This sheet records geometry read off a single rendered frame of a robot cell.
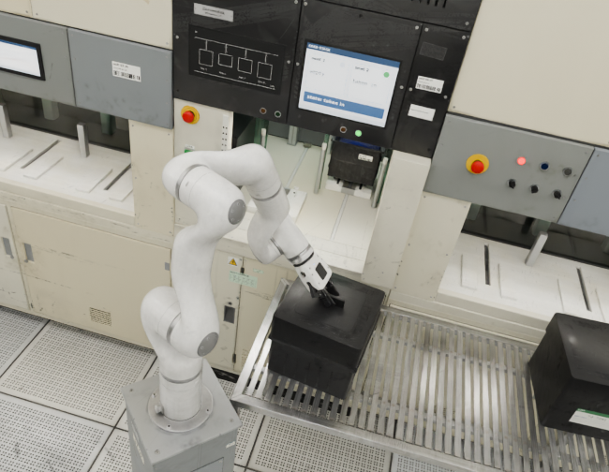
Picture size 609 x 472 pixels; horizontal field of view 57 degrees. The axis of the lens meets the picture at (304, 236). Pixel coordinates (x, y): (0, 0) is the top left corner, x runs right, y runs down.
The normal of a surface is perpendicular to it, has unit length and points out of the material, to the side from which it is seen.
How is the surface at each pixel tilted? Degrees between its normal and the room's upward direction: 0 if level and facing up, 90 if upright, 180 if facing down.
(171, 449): 0
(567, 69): 90
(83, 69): 90
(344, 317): 0
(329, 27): 90
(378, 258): 90
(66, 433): 0
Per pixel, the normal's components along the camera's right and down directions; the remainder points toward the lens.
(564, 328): 0.14, -0.78
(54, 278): -0.23, 0.57
